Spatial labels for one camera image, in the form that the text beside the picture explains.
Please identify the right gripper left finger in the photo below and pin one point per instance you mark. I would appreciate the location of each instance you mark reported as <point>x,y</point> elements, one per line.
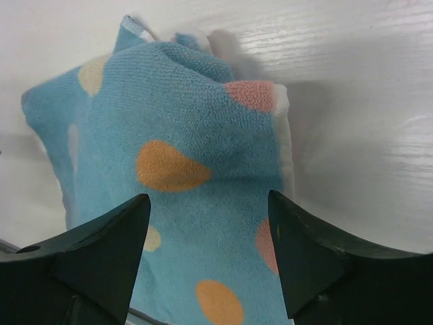
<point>83,276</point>

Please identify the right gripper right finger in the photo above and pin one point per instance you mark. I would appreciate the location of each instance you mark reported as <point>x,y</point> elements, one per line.
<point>329,276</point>

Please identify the light blue spotted towel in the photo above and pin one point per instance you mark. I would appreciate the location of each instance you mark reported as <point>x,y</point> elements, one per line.
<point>180,119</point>

